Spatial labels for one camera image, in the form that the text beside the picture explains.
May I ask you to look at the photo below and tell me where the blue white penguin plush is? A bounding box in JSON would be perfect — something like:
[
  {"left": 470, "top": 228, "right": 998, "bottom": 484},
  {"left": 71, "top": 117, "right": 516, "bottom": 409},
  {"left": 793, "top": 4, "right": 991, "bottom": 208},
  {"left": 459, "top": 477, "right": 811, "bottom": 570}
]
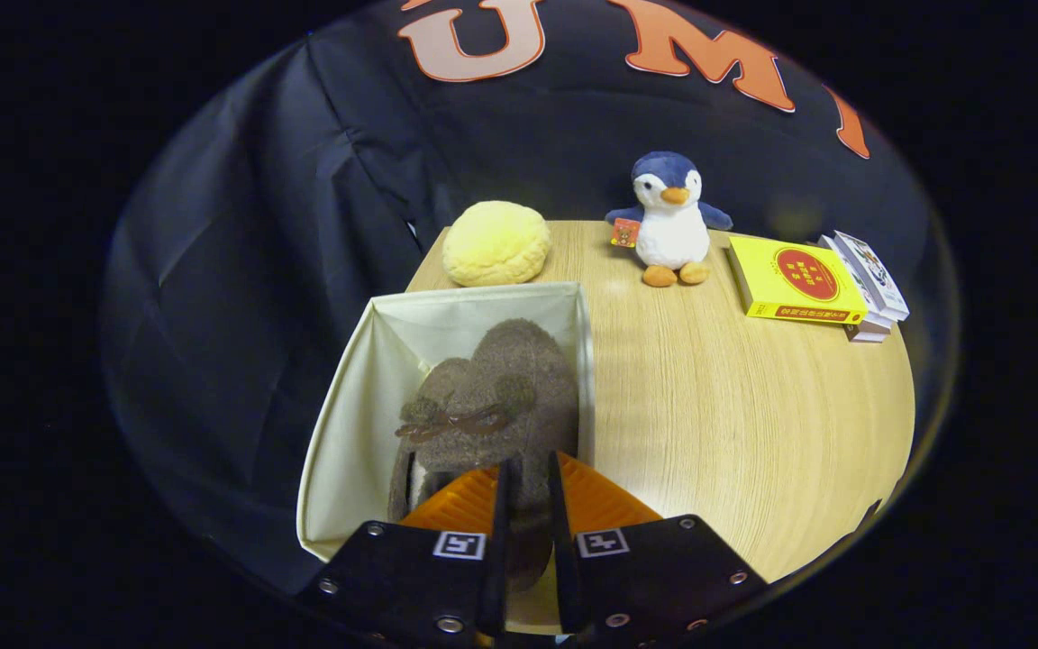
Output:
[{"left": 605, "top": 151, "right": 734, "bottom": 288}]

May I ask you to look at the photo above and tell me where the yellow book red circle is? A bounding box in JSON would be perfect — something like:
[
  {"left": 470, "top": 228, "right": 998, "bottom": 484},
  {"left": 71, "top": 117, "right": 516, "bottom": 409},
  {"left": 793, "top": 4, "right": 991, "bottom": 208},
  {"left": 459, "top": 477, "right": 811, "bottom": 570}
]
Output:
[{"left": 726, "top": 236, "right": 869, "bottom": 325}]

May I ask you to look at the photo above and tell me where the brown moccasin shoe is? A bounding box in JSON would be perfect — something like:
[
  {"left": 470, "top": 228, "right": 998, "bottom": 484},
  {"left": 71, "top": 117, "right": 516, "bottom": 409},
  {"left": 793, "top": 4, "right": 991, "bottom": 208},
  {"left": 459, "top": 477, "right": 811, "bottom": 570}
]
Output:
[
  {"left": 469, "top": 317, "right": 580, "bottom": 591},
  {"left": 388, "top": 359, "right": 520, "bottom": 524}
]

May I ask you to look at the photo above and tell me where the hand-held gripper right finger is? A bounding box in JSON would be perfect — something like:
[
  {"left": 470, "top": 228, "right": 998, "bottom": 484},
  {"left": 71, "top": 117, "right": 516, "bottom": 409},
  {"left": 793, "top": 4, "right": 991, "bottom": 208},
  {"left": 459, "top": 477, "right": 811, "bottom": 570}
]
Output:
[{"left": 548, "top": 451, "right": 768, "bottom": 645}]

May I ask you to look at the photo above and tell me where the beige fabric storage box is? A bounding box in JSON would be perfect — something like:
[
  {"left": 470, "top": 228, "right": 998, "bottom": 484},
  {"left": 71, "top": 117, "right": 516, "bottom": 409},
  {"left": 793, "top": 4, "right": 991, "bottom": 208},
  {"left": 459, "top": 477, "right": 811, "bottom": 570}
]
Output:
[{"left": 296, "top": 280, "right": 596, "bottom": 564}]

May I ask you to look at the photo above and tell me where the yellow round plush toy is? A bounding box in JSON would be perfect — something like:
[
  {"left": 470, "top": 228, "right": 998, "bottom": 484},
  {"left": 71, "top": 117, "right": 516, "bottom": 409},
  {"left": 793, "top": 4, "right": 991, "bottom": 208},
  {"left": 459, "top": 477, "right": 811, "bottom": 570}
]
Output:
[{"left": 442, "top": 200, "right": 552, "bottom": 288}]

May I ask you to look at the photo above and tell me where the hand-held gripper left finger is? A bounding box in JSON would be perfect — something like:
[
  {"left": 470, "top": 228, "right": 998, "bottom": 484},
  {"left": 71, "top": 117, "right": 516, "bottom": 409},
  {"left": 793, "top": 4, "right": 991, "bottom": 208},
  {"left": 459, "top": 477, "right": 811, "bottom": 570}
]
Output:
[{"left": 298, "top": 457, "right": 513, "bottom": 649}]

